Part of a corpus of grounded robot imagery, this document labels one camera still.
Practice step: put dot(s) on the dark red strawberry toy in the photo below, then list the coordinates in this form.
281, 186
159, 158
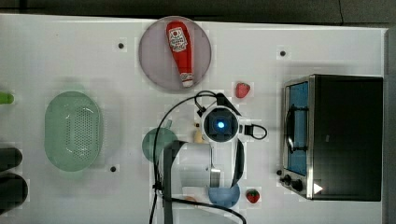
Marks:
252, 195

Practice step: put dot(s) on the green perforated colander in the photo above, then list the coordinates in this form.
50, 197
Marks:
73, 131

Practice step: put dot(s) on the light red strawberry toy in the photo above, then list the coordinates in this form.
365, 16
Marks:
241, 90

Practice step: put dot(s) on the black cylinder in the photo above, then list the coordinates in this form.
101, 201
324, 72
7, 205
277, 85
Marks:
9, 158
13, 192

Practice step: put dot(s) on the black cylinder lower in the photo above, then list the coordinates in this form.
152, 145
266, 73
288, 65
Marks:
13, 192

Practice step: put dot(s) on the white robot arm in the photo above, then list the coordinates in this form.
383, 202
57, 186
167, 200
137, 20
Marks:
217, 163

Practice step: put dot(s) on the green metal bucket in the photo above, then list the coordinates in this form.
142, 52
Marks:
156, 140

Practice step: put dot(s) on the yellow banana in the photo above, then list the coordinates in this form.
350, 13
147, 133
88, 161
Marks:
198, 137

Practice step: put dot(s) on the orange slice toy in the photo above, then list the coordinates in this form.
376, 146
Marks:
190, 198

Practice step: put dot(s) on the black toaster oven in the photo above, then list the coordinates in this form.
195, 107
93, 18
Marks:
332, 138

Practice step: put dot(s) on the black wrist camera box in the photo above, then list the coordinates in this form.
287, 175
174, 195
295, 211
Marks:
250, 131

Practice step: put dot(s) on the grey round plate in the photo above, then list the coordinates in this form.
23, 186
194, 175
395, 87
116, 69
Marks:
156, 59

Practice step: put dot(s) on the black cylinder upper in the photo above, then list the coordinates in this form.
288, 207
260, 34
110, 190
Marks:
9, 158

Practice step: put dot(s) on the green marker object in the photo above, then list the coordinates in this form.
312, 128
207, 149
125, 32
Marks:
6, 98

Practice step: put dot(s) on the blue bowl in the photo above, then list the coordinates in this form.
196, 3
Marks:
226, 197

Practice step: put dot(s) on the red ketchup bottle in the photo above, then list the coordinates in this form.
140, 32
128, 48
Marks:
179, 42

